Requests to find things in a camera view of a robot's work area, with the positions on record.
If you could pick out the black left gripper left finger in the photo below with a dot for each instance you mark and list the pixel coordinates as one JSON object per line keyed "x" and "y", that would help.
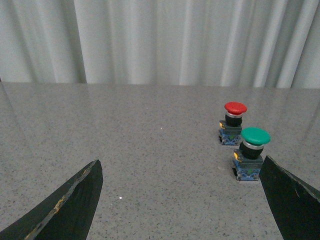
{"x": 66, "y": 214}

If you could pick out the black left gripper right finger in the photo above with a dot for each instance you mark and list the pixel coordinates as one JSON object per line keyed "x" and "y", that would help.
{"x": 295, "y": 205}

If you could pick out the green mushroom push button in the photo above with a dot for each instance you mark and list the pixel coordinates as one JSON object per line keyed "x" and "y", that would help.
{"x": 247, "y": 159}

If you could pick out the red mushroom push button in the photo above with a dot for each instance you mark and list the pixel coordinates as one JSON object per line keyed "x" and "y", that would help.
{"x": 230, "y": 127}

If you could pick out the white pleated curtain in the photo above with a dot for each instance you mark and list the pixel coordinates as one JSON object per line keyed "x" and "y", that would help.
{"x": 241, "y": 43}

